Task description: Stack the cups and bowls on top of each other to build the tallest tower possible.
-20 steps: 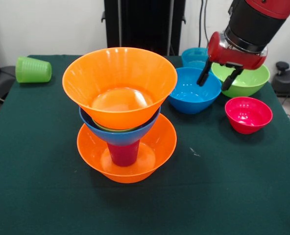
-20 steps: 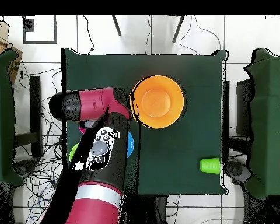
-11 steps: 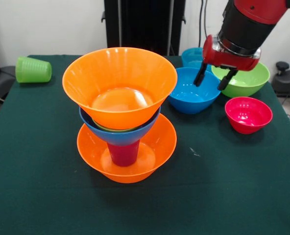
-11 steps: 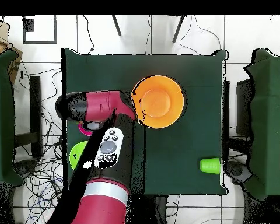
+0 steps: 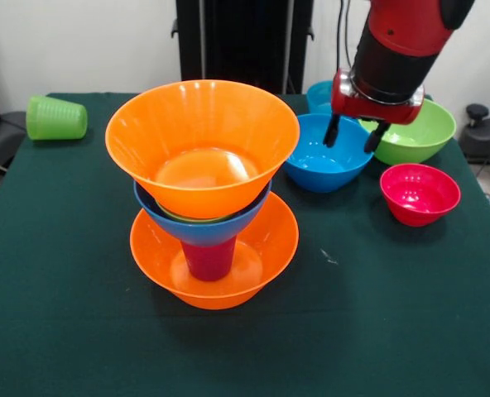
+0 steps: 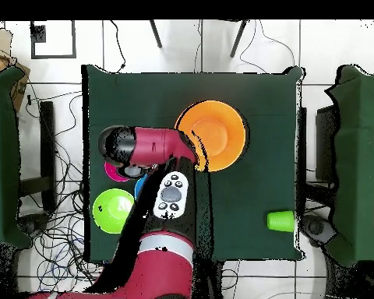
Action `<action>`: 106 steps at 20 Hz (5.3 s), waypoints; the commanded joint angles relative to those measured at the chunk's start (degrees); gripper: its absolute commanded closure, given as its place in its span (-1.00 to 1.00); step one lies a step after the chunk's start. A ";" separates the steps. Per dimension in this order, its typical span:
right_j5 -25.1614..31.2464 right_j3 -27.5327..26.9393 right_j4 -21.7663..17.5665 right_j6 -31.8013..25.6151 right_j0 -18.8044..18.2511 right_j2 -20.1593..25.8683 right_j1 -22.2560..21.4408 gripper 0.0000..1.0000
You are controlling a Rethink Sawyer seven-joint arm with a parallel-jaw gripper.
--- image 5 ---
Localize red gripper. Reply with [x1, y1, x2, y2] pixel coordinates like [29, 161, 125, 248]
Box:
[323, 68, 426, 155]

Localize small green plastic bowl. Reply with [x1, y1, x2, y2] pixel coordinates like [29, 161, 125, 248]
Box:
[157, 202, 238, 224]

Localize blue plastic bowl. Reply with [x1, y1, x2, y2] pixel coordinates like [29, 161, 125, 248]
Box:
[132, 179, 273, 248]
[282, 113, 376, 194]

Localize black hanging cable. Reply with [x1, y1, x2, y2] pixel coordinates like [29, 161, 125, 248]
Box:
[336, 0, 354, 71]

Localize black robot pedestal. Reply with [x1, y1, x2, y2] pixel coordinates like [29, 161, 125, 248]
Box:
[171, 0, 315, 95]

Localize large orange plastic bowl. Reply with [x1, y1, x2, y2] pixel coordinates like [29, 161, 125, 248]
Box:
[105, 79, 301, 220]
[129, 192, 300, 311]

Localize black stand base with knob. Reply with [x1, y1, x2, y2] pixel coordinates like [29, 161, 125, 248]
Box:
[459, 103, 490, 166]

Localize small translucent blue bowl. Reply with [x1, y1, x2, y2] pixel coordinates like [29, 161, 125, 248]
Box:
[305, 79, 335, 115]

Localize large green plastic bowl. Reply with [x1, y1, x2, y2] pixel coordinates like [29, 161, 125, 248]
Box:
[358, 98, 458, 165]

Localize dark green table cloth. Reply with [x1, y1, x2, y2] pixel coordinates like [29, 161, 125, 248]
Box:
[0, 92, 490, 397]

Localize small pink plastic bowl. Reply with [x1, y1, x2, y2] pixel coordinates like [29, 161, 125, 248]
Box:
[379, 163, 462, 228]

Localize purple plastic cup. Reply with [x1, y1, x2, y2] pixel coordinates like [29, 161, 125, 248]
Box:
[180, 238, 238, 283]

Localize green plastic cup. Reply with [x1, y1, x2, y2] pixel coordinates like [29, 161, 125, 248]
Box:
[25, 94, 89, 141]

